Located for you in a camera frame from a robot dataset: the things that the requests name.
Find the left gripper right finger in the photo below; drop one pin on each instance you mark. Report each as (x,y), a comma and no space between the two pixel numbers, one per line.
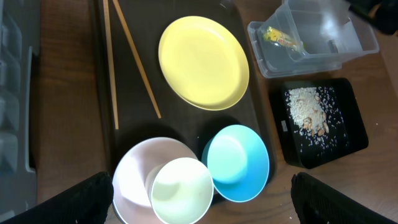
(317,202)

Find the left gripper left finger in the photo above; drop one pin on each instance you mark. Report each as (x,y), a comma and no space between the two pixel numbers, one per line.
(86,202)

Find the white pink bowl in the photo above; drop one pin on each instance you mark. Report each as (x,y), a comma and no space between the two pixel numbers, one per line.
(130,201)

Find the light blue bowl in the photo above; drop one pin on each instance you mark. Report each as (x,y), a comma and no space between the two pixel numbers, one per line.
(239,163)

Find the white paper cup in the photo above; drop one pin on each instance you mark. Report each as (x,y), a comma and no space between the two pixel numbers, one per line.
(180,191)

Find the green snack wrapper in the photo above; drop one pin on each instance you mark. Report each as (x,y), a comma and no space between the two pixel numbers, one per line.
(279,39)

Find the wooden chopstick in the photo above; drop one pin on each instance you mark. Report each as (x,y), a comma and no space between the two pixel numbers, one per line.
(109,47)
(136,56)

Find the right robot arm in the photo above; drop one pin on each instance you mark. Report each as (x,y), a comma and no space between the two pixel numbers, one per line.
(381,14)

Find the black food waste tray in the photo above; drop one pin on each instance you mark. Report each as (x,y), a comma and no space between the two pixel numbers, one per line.
(347,132)

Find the grey dishwasher rack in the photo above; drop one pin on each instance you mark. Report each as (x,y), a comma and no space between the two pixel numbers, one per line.
(20,47)

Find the pile of rice scraps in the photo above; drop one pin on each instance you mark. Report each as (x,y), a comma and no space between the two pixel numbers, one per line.
(307,112)

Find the dark brown serving tray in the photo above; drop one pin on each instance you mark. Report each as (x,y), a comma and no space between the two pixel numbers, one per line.
(180,120)

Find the clear plastic bin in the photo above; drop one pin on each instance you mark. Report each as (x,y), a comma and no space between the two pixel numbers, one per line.
(331,33)

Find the yellow plate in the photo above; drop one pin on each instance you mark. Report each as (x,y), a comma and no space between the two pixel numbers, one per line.
(203,63)

